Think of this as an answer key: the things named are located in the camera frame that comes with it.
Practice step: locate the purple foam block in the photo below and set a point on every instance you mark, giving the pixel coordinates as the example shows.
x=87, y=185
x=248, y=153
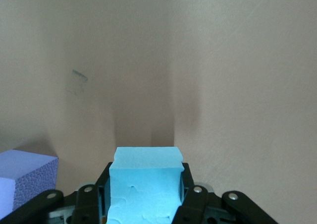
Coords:
x=29, y=174

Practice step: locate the brown table cover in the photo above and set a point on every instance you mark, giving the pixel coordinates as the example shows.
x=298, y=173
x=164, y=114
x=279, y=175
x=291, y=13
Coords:
x=173, y=48

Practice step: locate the blue foam block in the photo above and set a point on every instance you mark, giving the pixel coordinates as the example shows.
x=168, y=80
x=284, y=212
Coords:
x=146, y=184

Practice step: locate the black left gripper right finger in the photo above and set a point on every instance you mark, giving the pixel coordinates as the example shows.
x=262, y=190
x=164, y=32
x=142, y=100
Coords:
x=223, y=211

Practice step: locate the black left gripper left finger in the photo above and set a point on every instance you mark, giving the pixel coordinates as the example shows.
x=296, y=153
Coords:
x=49, y=206

